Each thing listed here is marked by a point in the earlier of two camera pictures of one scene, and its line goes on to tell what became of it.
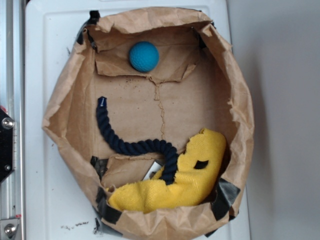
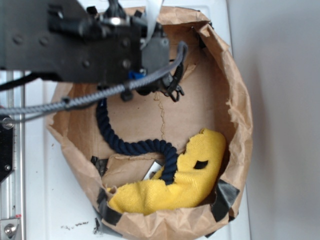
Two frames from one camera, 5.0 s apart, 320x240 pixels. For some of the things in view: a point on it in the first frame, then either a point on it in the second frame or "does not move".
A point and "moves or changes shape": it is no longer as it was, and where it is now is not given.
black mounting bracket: [6, 144] does not move
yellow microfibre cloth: [198, 169] does not move
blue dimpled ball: [144, 56] moves or changes shape
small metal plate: [155, 167] does not move
